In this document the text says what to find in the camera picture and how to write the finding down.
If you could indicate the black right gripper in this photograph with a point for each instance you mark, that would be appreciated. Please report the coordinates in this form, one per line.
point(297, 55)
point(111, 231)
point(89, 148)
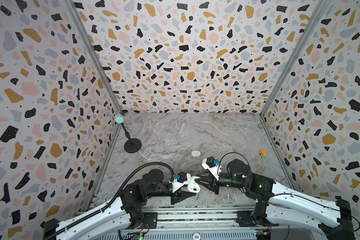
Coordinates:
point(215, 182)

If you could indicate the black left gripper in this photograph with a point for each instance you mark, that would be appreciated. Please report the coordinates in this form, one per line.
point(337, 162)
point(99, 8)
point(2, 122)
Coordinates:
point(181, 195)

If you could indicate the white earbud charging case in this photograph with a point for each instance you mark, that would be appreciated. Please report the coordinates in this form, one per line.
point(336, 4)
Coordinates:
point(196, 154)

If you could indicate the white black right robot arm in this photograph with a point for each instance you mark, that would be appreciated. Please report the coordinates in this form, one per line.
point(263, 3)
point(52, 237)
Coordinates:
point(277, 204)

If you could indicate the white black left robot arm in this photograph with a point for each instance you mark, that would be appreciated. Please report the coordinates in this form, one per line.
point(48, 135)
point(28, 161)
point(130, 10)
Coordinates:
point(124, 210)

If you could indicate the orange green small cube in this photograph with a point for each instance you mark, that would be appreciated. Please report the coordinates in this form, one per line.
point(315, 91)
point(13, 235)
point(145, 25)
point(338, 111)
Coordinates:
point(263, 154)

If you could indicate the black stand with green ball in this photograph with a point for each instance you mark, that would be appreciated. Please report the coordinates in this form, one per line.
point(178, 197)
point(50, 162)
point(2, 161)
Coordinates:
point(132, 145)

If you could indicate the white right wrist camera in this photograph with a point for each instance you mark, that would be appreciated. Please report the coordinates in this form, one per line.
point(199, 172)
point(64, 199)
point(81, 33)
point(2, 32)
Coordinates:
point(212, 166)

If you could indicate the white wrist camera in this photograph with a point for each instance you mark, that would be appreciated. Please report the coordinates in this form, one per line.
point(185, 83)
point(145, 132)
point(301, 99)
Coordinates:
point(180, 180)
point(212, 166)

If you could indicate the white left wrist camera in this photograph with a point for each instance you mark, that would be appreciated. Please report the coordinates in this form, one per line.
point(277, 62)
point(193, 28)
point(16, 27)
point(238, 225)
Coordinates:
point(180, 180)

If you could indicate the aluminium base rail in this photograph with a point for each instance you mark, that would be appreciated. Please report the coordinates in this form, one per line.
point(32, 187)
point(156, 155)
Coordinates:
point(203, 223)

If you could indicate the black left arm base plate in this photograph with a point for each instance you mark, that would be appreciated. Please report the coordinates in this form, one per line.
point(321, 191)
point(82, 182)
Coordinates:
point(144, 221)

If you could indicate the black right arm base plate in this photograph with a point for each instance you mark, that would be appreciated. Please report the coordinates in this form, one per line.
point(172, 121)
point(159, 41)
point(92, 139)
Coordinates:
point(249, 218)

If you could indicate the aluminium corner frame post left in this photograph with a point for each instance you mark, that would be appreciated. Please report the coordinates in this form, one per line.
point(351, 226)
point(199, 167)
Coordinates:
point(70, 6)

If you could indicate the aluminium corner frame post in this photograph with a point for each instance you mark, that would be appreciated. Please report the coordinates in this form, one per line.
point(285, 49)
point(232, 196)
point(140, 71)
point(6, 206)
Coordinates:
point(70, 6)
point(315, 18)

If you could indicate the aluminium corner frame post right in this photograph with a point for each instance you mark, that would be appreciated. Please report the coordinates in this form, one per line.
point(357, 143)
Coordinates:
point(315, 18)

